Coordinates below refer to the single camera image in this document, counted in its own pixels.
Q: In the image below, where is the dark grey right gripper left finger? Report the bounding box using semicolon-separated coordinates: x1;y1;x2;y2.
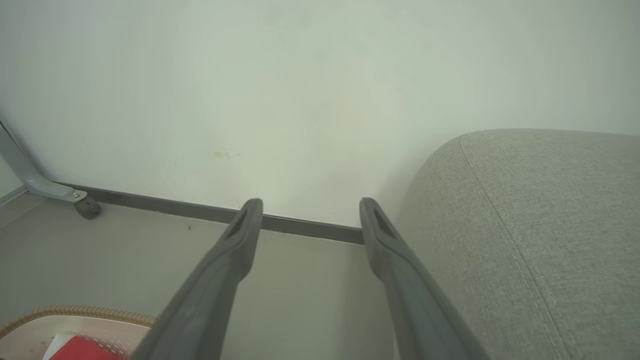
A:
131;198;264;360

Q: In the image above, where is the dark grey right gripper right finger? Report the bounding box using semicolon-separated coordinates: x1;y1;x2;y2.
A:
359;197;492;360

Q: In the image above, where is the grey fabric sofa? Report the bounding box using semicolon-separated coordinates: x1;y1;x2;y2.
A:
395;128;640;360

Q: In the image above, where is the white laundry basket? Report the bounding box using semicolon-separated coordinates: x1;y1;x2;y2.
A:
0;305;157;360

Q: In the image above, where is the black baseboard strip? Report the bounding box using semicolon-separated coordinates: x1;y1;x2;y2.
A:
52;182;365;246

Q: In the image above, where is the white clothing piece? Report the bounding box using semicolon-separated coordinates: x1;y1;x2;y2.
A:
42;332;77;360

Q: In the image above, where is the black caster wheel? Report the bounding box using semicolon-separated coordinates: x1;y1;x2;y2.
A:
75;196;102;220

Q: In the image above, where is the grey metal stand leg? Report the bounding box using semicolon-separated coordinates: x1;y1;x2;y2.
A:
0;120;87;203

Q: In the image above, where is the red baseball jersey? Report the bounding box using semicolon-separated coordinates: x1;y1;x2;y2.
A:
50;336;126;360

